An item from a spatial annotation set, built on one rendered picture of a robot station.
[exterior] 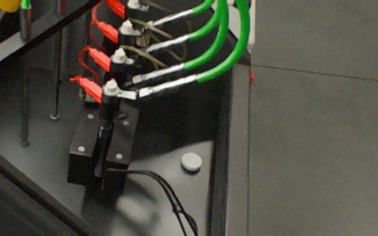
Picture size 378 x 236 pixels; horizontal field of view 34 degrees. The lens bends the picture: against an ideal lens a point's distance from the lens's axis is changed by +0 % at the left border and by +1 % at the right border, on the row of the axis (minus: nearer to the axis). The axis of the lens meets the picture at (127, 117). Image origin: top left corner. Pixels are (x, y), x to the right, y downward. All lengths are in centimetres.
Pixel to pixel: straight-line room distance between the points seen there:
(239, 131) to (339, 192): 136
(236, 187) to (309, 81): 186
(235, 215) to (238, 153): 14
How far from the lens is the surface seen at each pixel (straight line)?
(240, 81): 126
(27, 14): 101
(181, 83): 93
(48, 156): 121
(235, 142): 114
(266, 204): 233
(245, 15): 85
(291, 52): 303
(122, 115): 100
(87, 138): 104
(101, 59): 106
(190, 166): 122
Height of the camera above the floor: 175
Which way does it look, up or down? 45 degrees down
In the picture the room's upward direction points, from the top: 10 degrees clockwise
